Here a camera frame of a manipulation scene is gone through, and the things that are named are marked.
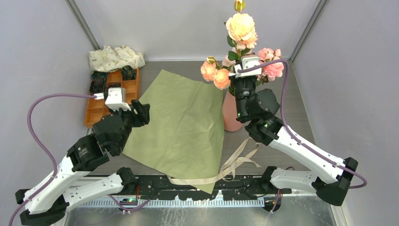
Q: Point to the teal dark rolled item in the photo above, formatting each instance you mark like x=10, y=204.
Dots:
x=99, y=75

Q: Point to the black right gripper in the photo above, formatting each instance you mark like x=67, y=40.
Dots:
x=234, y=79

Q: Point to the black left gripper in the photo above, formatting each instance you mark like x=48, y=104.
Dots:
x=143, y=117

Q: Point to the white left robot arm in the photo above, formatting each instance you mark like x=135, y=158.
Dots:
x=50, y=200

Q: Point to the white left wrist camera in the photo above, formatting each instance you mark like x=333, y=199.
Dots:
x=115, y=99

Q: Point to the deep pink flower stem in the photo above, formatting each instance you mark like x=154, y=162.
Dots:
x=272, y=71

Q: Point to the orange and green wrapping paper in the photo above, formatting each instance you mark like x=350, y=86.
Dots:
x=184, y=137

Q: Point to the dark rolled item in tray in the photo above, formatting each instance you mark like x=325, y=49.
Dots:
x=97, y=86

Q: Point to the small peach flower stem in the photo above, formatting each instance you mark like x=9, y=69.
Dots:
x=212, y=70

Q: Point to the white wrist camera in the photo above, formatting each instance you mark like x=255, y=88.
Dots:
x=115, y=99
x=248, y=66

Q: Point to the peach orange flower stem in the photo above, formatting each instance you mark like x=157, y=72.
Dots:
x=242, y=35

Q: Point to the beige ribbon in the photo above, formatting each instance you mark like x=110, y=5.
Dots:
x=227, y=171

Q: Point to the orange wooden compartment tray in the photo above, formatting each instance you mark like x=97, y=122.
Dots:
x=96, y=109

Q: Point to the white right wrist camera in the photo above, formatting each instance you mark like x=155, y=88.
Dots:
x=248, y=66

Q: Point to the pink cylindrical vase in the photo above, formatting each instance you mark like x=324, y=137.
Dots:
x=229, y=111

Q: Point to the dark green rolled item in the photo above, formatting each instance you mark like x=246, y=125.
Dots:
x=128, y=73

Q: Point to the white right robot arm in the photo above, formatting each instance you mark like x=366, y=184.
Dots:
x=328, y=176

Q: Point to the cream printed cloth bag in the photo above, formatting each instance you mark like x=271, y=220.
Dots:
x=111, y=59

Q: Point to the pale pink single flower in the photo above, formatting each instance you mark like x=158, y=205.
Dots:
x=227, y=62

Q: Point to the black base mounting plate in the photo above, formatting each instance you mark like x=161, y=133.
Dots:
x=241, y=188

